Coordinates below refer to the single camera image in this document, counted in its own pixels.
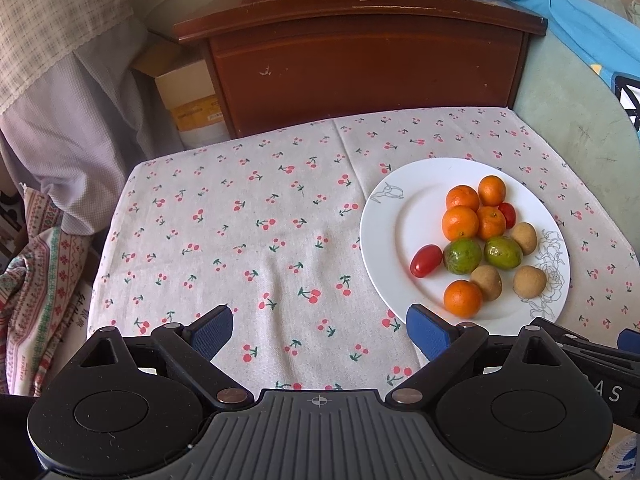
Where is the cherry print tablecloth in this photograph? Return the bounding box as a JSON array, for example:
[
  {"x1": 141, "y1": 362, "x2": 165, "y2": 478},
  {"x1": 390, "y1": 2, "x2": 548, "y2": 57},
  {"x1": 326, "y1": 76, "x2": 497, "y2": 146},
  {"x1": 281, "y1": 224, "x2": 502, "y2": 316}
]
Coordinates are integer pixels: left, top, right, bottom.
[{"x1": 95, "y1": 106, "x2": 640, "y2": 393}]

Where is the white blue knitted cloth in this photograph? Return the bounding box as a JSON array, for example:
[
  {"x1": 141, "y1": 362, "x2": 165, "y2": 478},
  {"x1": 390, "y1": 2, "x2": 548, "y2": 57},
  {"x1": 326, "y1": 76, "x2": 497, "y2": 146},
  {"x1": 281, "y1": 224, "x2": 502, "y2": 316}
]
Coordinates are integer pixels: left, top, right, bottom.
[{"x1": 597, "y1": 425, "x2": 640, "y2": 480}]

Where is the small orange mandarin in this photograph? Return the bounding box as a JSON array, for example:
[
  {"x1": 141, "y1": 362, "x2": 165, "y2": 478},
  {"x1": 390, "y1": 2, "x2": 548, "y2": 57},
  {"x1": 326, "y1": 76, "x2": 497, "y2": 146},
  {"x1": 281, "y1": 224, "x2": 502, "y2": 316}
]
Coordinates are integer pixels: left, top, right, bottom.
[
  {"x1": 478, "y1": 175, "x2": 507, "y2": 207},
  {"x1": 441, "y1": 206, "x2": 480, "y2": 242},
  {"x1": 476, "y1": 206, "x2": 507, "y2": 241},
  {"x1": 443, "y1": 280, "x2": 484, "y2": 319},
  {"x1": 445, "y1": 185, "x2": 481, "y2": 212}
]

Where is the pale green sheet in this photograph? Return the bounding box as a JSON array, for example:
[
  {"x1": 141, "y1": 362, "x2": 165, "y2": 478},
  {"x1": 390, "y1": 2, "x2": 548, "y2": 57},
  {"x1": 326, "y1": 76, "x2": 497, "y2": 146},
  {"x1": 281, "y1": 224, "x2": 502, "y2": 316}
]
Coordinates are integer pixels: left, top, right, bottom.
[{"x1": 505, "y1": 0, "x2": 640, "y2": 171}]

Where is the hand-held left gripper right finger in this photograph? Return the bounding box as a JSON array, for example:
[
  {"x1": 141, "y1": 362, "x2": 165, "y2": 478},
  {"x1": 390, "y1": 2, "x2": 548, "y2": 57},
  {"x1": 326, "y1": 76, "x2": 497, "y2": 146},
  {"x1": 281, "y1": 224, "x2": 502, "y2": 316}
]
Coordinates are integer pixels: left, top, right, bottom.
[{"x1": 384, "y1": 303, "x2": 591, "y2": 407}]

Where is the floral patterned blanket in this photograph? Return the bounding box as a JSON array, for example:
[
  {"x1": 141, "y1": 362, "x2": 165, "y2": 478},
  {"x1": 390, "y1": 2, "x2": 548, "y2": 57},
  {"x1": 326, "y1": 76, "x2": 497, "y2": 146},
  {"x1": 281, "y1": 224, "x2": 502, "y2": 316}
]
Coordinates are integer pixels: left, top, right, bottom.
[{"x1": 0, "y1": 187, "x2": 93, "y2": 396}]

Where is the lavender gingham cloth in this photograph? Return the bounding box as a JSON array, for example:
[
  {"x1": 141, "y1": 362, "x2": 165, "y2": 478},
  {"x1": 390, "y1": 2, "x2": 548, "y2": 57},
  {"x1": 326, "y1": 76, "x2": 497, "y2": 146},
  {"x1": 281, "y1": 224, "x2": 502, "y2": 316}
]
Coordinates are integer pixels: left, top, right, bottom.
[{"x1": 0, "y1": 32, "x2": 188, "y2": 236}]

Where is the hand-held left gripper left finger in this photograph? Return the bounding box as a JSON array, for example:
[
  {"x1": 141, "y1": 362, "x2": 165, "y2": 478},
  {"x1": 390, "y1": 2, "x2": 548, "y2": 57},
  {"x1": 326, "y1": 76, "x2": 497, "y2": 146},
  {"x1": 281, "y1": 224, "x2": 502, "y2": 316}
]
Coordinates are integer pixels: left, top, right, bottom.
[{"x1": 50, "y1": 304, "x2": 252, "y2": 409}]

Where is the dark wooden nightstand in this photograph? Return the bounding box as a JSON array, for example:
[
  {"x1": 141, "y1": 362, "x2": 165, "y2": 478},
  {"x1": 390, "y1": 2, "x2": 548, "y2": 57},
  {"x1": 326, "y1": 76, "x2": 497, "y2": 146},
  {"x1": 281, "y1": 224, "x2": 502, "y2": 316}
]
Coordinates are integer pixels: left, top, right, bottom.
[{"x1": 171, "y1": 0, "x2": 548, "y2": 140}]

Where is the blue garment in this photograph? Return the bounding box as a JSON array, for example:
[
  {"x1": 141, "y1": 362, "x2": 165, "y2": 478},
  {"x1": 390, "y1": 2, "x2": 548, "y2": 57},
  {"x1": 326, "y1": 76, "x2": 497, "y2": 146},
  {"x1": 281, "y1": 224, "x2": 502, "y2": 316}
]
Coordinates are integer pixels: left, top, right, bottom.
[{"x1": 460, "y1": 0, "x2": 640, "y2": 131}]

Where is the beige plaid cloth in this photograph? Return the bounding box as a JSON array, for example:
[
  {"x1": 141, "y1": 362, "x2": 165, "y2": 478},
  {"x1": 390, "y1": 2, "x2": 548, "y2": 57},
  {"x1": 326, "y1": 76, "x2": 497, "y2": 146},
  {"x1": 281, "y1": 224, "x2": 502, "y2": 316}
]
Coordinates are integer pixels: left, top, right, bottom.
[{"x1": 0, "y1": 0, "x2": 138, "y2": 113}]

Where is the white plate with line flowers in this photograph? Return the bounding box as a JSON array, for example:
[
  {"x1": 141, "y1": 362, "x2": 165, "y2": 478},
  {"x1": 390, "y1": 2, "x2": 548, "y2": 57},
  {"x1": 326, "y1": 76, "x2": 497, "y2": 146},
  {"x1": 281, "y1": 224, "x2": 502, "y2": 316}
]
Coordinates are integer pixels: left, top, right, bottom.
[{"x1": 359, "y1": 157, "x2": 572, "y2": 325}]

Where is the green round fruit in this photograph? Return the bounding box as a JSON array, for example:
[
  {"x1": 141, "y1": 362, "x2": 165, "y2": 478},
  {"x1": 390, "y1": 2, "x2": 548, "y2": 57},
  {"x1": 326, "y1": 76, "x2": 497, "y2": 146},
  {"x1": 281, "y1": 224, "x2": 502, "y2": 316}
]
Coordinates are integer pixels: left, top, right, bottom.
[
  {"x1": 443, "y1": 238, "x2": 483, "y2": 276},
  {"x1": 483, "y1": 235, "x2": 524, "y2": 271}
]

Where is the open cardboard box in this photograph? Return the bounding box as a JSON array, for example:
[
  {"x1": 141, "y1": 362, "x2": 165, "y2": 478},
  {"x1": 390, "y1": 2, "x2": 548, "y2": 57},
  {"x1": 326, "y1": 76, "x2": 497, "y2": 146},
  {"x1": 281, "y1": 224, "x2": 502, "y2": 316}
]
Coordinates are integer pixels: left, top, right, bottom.
[{"x1": 131, "y1": 40, "x2": 231, "y2": 150}]

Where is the small brown kiwi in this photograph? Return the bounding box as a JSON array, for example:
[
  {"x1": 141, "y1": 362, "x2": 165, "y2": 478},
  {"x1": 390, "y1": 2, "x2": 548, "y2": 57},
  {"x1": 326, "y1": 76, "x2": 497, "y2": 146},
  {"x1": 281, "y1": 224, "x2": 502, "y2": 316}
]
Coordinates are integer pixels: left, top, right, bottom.
[
  {"x1": 510, "y1": 222, "x2": 538, "y2": 256},
  {"x1": 470, "y1": 265, "x2": 503, "y2": 302},
  {"x1": 512, "y1": 265, "x2": 548, "y2": 298}
]

